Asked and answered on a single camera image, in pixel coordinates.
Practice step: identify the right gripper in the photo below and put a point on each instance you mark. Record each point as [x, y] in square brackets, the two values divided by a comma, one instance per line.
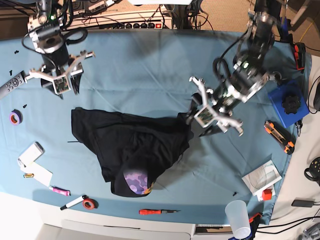
[64, 80]

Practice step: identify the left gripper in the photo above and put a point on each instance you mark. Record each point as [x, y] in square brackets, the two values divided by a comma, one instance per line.
[202, 110]

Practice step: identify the black t-shirt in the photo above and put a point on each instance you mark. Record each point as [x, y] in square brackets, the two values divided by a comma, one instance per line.
[132, 150]

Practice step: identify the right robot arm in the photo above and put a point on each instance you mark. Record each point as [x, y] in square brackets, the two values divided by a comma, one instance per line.
[48, 30]

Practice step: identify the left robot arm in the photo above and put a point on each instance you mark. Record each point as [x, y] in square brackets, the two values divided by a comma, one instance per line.
[249, 75]

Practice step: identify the grey remote control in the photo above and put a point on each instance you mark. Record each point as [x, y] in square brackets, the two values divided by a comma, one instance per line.
[12, 84]

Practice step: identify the purple tape roll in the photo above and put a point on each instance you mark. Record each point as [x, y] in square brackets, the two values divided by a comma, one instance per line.
[16, 117]

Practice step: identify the white power bank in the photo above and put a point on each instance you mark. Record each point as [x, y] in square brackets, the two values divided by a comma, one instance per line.
[31, 154]

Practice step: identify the light blue table cloth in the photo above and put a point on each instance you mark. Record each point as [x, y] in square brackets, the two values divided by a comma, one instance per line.
[144, 73]

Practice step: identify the blue box with knob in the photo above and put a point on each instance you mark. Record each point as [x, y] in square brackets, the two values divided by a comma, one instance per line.
[289, 103]

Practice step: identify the orange black utility knife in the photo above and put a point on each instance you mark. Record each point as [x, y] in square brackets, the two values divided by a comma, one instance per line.
[281, 135]

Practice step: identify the white paper card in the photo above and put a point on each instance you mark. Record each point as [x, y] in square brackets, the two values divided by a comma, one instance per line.
[41, 174]

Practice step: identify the small red cube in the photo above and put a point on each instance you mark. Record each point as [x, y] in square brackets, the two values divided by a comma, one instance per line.
[267, 194]

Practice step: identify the gold AA battery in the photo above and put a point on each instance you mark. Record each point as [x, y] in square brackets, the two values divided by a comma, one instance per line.
[28, 175]

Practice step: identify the translucent plastic cup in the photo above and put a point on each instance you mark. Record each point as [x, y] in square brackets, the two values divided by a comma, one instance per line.
[238, 219]

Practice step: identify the white power strip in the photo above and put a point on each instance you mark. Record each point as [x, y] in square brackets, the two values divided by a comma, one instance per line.
[145, 19]

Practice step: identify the pink tube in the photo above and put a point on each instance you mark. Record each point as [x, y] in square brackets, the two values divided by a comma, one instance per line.
[60, 191]

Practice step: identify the orange black tool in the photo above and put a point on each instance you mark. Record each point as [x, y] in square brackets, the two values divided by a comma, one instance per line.
[300, 56]

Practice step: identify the white marker pen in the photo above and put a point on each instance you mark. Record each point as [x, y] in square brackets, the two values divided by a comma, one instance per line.
[74, 202]

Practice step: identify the blue clamp tool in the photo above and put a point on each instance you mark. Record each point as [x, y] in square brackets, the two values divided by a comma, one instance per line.
[283, 27]

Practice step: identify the red tape roll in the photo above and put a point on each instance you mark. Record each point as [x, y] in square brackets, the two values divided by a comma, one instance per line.
[89, 204]

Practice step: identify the black power adapter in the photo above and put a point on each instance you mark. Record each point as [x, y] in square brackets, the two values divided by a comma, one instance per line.
[303, 203]

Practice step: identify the black zip tie on ledge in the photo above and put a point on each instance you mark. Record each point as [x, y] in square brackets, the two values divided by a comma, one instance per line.
[122, 227]

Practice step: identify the red handled screwdriver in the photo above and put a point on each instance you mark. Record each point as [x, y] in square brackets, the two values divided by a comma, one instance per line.
[145, 212]

